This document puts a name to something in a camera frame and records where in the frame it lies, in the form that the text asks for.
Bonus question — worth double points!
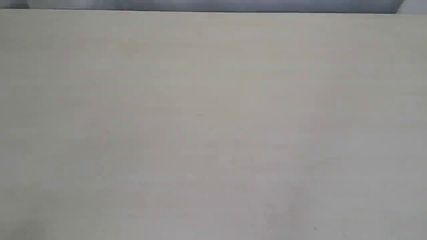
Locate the white backdrop curtain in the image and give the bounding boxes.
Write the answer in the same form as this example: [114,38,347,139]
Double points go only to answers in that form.
[1,0,427,15]

